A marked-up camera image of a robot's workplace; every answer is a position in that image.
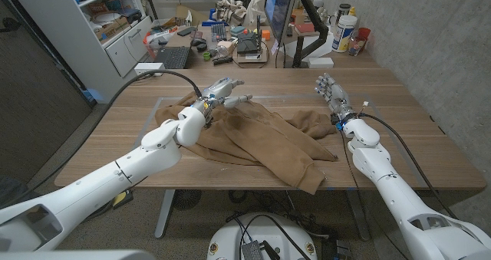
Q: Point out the red book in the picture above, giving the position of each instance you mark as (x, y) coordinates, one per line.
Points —
(305, 28)

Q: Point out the black computer mouse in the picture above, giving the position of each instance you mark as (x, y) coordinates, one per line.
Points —
(198, 42)

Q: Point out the yellow bottle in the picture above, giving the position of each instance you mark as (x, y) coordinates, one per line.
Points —
(352, 11)

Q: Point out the small green cup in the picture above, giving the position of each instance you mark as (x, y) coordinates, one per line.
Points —
(207, 56)

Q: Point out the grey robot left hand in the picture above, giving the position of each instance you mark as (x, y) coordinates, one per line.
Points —
(220, 95)

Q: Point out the beige plaid bag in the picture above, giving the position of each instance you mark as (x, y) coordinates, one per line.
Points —
(230, 10)

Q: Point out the brown cardboard box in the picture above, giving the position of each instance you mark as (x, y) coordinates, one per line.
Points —
(111, 28)

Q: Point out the small teal box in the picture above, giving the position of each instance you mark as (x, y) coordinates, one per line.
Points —
(238, 30)

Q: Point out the brown zip jacket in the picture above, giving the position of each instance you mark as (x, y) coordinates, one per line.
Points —
(261, 145)

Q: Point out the yellow black foot pedal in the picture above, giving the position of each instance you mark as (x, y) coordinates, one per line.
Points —
(120, 198)

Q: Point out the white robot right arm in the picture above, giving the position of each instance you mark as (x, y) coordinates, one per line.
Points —
(399, 198)

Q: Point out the small beige box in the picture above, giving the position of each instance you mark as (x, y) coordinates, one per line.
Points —
(227, 45)

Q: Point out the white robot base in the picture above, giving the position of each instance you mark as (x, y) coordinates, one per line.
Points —
(261, 233)

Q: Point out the white red plastic bag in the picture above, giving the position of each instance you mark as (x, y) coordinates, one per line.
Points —
(159, 37)

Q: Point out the black keyboard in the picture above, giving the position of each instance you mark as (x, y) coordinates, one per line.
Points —
(172, 56)
(218, 31)

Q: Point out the clear plastic bottle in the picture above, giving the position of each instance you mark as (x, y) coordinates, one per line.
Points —
(219, 51)

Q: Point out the white shelf cabinet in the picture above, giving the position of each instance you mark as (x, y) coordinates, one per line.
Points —
(73, 33)

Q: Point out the black round fan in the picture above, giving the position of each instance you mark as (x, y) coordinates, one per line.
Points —
(186, 199)

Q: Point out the flat computer monitor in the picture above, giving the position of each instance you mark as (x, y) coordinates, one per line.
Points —
(280, 7)

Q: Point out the white wipes canister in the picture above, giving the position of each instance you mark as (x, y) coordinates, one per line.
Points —
(343, 33)

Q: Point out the white cloth bag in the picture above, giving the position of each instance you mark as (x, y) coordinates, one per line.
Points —
(256, 5)

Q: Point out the small white box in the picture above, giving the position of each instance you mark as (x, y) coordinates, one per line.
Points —
(320, 62)

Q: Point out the black smartphone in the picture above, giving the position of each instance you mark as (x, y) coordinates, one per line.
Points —
(186, 31)

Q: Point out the white power strip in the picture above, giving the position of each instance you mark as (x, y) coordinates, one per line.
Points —
(145, 66)

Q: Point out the dark jar with black lid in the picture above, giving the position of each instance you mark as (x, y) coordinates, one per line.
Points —
(343, 10)

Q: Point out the flat brown cardboard sheet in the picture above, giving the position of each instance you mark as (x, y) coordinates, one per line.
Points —
(188, 14)

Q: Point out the grey table leg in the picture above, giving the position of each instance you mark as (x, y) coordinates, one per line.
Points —
(165, 214)
(358, 214)

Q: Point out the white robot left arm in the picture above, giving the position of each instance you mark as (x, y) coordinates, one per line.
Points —
(96, 183)

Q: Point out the black mini computer with antennas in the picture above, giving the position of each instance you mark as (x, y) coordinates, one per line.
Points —
(247, 43)

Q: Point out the clear drinking glass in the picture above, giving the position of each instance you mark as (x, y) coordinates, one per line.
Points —
(354, 46)

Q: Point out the orange cube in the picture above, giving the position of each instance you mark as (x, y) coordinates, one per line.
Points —
(265, 35)

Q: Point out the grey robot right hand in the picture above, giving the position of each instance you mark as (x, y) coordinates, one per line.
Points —
(335, 95)

